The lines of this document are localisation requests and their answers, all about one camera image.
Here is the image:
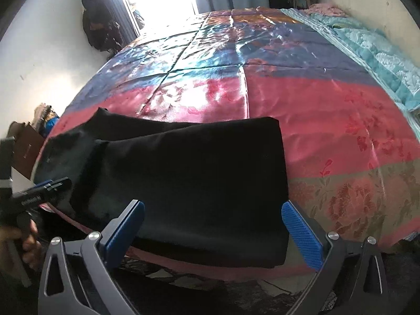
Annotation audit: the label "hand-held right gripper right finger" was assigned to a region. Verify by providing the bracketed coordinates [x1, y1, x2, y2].
[281, 201, 389, 315]

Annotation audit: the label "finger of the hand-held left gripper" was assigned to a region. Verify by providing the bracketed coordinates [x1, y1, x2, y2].
[33, 177, 72, 188]
[28, 184, 72, 198]

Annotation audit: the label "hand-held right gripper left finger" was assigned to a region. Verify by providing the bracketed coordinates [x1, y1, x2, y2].
[39, 199, 146, 315]

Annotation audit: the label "black pants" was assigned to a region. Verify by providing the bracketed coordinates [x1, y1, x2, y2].
[33, 107, 290, 269]

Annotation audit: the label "person's left hand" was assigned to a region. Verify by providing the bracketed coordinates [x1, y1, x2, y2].
[0, 219, 43, 270]

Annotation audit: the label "brown wooden cabinet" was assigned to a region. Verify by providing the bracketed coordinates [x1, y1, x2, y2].
[13, 123, 45, 178]

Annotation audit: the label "pile of folded clothes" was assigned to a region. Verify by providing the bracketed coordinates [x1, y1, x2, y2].
[33, 103, 60, 125]

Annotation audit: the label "person's dark clothing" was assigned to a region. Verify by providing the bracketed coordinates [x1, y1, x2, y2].
[115, 233, 420, 315]

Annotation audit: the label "bed with colourful patchwork cover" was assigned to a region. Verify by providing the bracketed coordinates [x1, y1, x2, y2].
[33, 7, 420, 283]

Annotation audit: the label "coat rack with dark clothes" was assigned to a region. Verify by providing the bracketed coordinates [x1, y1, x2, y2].
[79, 0, 125, 56]

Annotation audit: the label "narrow blue curtain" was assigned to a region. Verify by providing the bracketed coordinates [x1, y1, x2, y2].
[108, 0, 141, 40]

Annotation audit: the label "teal floral quilt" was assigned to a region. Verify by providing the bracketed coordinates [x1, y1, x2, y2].
[282, 8, 420, 112]

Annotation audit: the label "pink cloth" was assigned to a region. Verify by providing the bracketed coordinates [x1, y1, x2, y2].
[305, 3, 348, 18]

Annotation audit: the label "cream padded headboard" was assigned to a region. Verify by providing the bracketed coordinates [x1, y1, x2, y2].
[331, 0, 420, 69]

